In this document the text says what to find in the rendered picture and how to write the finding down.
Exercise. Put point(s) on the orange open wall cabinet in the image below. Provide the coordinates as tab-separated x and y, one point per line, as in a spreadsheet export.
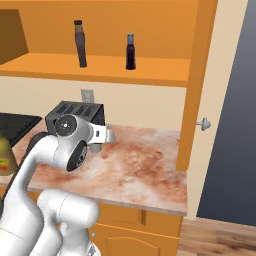
156	40

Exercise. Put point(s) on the grey wall outlet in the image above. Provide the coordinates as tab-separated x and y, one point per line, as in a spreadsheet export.
87	96

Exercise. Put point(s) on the orange base cupboard door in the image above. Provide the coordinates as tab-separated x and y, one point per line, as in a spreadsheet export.
140	241

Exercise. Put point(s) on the brown bottle with black cap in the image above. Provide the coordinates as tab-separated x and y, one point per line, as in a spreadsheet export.
81	43

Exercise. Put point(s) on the small grey cupboard knob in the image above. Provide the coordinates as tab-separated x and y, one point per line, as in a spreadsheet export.
93	234

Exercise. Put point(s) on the black toaster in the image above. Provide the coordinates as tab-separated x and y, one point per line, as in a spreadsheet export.
87	111

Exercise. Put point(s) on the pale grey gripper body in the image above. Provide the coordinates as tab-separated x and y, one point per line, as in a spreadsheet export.
111	136

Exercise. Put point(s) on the black hob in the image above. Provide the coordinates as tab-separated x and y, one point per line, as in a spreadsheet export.
16	126

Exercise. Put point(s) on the dark purple bottle grey cap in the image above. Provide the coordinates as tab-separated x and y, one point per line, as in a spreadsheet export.
130	53

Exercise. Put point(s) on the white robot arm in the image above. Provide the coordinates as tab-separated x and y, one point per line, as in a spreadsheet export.
23	200

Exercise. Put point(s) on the orange cabinet door with knob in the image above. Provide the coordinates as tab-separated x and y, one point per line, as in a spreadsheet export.
195	83

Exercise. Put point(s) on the grey round door knob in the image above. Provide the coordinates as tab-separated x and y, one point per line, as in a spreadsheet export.
204	124

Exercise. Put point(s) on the olive yellow condiment bottle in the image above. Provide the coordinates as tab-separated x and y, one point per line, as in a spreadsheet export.
6	160

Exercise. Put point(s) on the orange drawer front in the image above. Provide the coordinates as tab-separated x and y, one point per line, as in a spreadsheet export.
163	223
120	215

